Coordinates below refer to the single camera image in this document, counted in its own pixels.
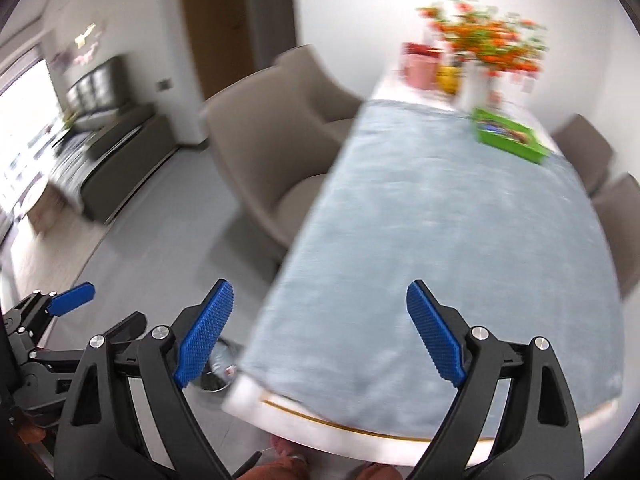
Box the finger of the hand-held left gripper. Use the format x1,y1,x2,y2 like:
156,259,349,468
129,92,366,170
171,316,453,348
20,282,96,331
100,311,148,350

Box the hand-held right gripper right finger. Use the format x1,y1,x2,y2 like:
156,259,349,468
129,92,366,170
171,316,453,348
406,280,586,480

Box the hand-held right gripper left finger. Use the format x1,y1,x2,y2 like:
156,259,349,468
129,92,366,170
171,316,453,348
52,279,235,480

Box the white round trash bin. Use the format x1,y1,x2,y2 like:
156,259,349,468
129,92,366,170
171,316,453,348
200,340,244,392

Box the grey-blue fleece blanket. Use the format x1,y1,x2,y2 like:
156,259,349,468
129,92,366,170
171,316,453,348
235,97,626,441

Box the white dining table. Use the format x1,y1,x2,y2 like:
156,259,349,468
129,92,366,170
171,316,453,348
220,67,626,461

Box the pink fluffy slipper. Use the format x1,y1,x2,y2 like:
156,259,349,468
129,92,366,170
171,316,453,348
270,437,303,461

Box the dark grey sofa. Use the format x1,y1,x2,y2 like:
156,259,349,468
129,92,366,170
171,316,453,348
50,55,180,226

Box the person's right leg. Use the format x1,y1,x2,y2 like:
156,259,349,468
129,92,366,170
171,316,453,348
350,461,403,480

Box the person's leg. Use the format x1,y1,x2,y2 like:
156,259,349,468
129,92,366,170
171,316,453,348
350,461,403,480
235,456,311,480

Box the person's left leg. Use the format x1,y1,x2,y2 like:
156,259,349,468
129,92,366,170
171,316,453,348
235,456,311,480

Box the beige dining chair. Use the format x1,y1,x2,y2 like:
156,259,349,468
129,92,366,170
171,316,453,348
200,65,366,263
272,44,373,143
550,112,615,196
592,172,640,301

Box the green plastic tray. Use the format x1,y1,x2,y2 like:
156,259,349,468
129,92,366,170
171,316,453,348
472,107,551,166

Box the pile of small packets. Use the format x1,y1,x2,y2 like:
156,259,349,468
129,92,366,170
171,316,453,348
477,115,538,148

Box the white ribbed vase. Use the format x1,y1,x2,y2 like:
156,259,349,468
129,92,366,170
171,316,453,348
457,60,493,111

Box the yellow packet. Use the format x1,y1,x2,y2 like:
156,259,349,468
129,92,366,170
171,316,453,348
439,65,460,95

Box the pink bucket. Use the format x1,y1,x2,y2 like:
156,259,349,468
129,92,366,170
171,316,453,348
402,52,441,91

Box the red card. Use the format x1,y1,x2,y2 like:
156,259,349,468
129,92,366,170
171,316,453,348
402,41,443,56

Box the orange artificial flowers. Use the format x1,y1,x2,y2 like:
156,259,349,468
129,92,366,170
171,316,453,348
415,0,548,81

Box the brown wooden door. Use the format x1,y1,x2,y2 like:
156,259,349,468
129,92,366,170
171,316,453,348
177,0,263,106

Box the wall decorations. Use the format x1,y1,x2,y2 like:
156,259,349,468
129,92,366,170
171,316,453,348
50,22,108,68

